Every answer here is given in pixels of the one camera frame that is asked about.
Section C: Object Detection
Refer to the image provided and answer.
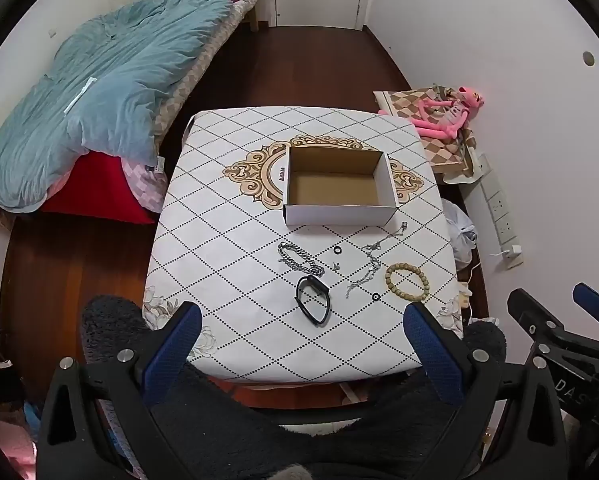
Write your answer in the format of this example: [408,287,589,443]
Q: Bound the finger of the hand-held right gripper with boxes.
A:
[573,282,599,333]
[507,288,566,348]

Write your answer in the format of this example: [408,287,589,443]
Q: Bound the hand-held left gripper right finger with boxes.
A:
[403,302,569,480]

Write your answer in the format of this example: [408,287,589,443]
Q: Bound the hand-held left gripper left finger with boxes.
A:
[36,302,203,480]

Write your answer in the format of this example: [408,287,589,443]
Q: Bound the wooden bead bracelet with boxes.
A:
[384,263,431,305]

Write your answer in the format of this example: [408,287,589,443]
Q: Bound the thin silver necklace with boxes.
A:
[346,221,409,301]

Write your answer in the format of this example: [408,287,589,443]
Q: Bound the black smart band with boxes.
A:
[294,275,333,327]

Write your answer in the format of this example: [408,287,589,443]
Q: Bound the chunky silver chain bracelet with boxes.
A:
[278,241,326,278]

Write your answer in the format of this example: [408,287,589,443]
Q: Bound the white cardboard box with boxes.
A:
[282,146,399,228]

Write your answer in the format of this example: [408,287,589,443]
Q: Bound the diamond pattern tablecloth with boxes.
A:
[144,106,464,387]

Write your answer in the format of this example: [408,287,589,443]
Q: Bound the white power strip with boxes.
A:
[479,170,525,269]

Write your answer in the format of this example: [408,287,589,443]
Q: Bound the white plastic bag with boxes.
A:
[439,198,478,267]

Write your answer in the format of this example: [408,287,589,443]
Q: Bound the red bed sheet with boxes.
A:
[0,152,160,224]

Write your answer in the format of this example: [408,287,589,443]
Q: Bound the pink cloth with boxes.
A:
[0,407,36,480]

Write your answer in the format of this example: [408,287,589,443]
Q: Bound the pink plush toy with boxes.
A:
[411,85,485,140]

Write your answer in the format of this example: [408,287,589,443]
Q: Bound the blue duvet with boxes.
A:
[0,0,236,212]

